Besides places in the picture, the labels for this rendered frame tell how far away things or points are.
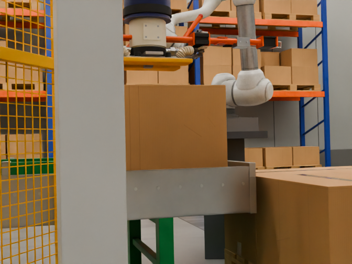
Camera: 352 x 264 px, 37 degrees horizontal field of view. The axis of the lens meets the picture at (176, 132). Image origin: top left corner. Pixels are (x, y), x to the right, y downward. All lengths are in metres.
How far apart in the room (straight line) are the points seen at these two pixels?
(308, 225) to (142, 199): 0.63
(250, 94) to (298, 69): 7.80
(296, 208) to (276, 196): 0.17
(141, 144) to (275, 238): 0.68
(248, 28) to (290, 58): 7.77
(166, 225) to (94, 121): 0.92
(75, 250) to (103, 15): 0.57
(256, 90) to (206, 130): 0.85
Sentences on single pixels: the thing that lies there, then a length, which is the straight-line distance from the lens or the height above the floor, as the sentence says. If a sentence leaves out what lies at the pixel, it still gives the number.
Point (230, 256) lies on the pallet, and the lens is 2.74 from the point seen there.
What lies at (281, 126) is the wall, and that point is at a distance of 12.05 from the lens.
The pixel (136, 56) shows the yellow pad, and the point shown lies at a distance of 2.32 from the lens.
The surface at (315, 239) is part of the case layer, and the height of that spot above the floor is 0.35.
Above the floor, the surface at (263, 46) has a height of 1.16.
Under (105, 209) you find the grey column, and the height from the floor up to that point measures 0.55.
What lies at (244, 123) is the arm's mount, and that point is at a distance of 3.09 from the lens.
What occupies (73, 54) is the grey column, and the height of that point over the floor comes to 0.92.
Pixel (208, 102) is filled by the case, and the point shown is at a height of 0.87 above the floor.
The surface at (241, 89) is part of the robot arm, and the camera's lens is 3.13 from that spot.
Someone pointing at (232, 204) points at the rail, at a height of 0.44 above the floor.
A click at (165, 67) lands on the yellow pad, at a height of 1.06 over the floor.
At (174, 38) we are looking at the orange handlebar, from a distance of 2.48.
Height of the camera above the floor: 0.71
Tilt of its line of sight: 1 degrees up
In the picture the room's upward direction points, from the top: 1 degrees counter-clockwise
